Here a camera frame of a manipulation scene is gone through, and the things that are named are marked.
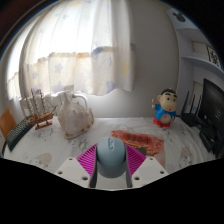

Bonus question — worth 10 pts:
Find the dark computer keyboard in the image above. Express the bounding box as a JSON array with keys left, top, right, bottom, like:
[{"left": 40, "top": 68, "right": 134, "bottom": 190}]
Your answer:
[{"left": 2, "top": 114, "right": 34, "bottom": 153}]

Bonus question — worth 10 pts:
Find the white shelf unit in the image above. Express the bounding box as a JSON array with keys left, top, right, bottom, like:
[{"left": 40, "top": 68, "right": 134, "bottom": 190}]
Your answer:
[{"left": 166, "top": 6, "right": 224, "bottom": 101}]

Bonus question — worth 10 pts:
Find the white printed tablecloth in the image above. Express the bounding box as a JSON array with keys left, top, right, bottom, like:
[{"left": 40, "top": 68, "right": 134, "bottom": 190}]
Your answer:
[{"left": 4, "top": 116, "right": 218, "bottom": 176}]

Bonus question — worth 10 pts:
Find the orange wooden chair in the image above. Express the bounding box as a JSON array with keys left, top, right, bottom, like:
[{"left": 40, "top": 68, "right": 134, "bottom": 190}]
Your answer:
[{"left": 0, "top": 107, "right": 17, "bottom": 138}]

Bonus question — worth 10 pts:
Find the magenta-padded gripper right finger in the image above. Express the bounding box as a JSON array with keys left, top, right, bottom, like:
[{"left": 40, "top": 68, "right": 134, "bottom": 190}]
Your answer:
[{"left": 123, "top": 143, "right": 170, "bottom": 189}]

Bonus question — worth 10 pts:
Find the large white conch shell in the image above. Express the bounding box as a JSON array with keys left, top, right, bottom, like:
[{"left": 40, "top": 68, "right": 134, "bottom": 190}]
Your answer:
[{"left": 57, "top": 92, "right": 95, "bottom": 140}]

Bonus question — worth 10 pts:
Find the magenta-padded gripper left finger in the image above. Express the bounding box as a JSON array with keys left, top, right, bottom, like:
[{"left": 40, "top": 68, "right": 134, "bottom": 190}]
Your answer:
[{"left": 54, "top": 143, "right": 101, "bottom": 189}]

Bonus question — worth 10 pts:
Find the black router with antennas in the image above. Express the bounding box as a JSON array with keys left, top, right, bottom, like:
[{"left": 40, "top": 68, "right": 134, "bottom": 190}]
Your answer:
[{"left": 179, "top": 90, "right": 206, "bottom": 128}]

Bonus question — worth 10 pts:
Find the wooden model sailing ship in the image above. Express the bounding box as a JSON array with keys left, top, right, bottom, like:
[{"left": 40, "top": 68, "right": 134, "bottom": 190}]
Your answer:
[{"left": 25, "top": 88, "right": 58, "bottom": 131}]

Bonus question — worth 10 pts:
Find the black box device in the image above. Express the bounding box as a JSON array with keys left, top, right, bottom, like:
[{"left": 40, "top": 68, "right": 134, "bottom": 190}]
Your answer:
[{"left": 198, "top": 124, "right": 219, "bottom": 153}]

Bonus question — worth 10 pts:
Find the black computer monitor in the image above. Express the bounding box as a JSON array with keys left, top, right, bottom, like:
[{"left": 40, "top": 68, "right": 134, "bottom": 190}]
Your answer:
[{"left": 199, "top": 78, "right": 224, "bottom": 158}]

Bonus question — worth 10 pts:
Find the light blue computer mouse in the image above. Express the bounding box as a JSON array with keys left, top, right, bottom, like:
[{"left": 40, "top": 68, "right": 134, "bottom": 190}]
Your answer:
[{"left": 95, "top": 135, "right": 128, "bottom": 179}]

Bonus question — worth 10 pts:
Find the white sheer star curtain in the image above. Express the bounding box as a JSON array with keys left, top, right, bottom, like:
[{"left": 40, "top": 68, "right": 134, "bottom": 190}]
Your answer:
[{"left": 6, "top": 0, "right": 138, "bottom": 101}]

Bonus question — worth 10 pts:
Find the cartoon boy figurine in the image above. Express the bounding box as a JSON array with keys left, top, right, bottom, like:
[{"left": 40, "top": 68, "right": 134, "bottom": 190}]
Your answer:
[{"left": 151, "top": 87, "right": 179, "bottom": 129}]

